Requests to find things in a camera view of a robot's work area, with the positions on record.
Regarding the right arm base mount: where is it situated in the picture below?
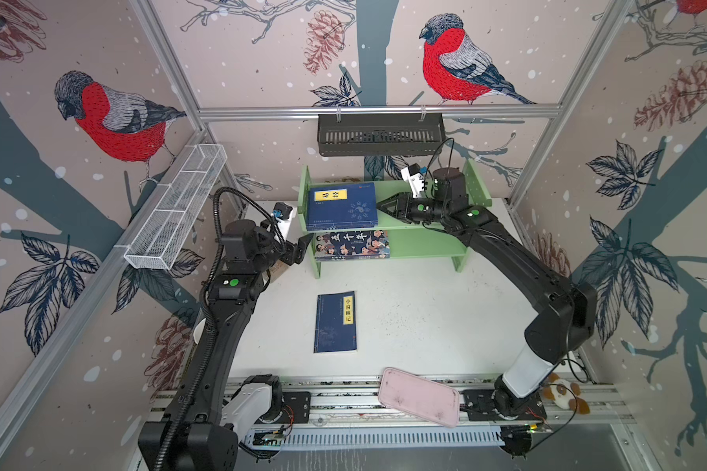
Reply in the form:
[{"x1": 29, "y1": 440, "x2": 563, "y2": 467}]
[{"x1": 460, "y1": 389, "x2": 547, "y2": 422}]

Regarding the blue book yellow label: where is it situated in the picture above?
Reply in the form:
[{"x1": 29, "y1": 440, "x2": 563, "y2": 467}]
[
  {"x1": 306, "y1": 183, "x2": 378, "y2": 232},
  {"x1": 313, "y1": 292, "x2": 357, "y2": 353}
]

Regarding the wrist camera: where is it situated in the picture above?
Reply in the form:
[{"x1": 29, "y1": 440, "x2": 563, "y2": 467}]
[
  {"x1": 272, "y1": 202, "x2": 298, "y2": 237},
  {"x1": 401, "y1": 164, "x2": 426, "y2": 198}
]

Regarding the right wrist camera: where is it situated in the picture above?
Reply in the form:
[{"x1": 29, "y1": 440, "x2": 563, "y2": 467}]
[{"x1": 401, "y1": 164, "x2": 426, "y2": 198}]

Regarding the colourful illustrated history book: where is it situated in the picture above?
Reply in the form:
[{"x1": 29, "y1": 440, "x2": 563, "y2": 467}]
[{"x1": 311, "y1": 230, "x2": 391, "y2": 260}]

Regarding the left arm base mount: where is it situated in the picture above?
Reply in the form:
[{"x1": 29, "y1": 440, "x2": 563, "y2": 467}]
[{"x1": 255, "y1": 392, "x2": 311, "y2": 425}]

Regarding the green wooden two-tier shelf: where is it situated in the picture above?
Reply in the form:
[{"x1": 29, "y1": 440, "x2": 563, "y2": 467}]
[{"x1": 297, "y1": 161, "x2": 492, "y2": 279}]

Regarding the black hanging wire basket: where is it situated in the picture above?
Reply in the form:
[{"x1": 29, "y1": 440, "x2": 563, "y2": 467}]
[{"x1": 317, "y1": 113, "x2": 446, "y2": 157}]

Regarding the plush toy brown white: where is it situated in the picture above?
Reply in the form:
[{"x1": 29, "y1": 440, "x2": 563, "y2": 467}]
[{"x1": 541, "y1": 373, "x2": 591, "y2": 415}]

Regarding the white mesh wall tray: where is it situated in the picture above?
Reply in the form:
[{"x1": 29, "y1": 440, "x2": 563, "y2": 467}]
[{"x1": 124, "y1": 143, "x2": 227, "y2": 270}]

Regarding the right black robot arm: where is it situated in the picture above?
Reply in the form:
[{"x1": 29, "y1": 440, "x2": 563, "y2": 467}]
[{"x1": 377, "y1": 168, "x2": 597, "y2": 419}]

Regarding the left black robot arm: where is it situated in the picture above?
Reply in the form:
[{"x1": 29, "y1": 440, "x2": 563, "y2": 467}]
[{"x1": 137, "y1": 202, "x2": 311, "y2": 470}]

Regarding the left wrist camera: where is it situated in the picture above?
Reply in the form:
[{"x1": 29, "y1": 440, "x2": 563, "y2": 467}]
[{"x1": 272, "y1": 202, "x2": 298, "y2": 237}]

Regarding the pink plastic case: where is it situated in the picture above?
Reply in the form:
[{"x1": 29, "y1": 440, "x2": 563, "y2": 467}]
[{"x1": 377, "y1": 367, "x2": 461, "y2": 428}]

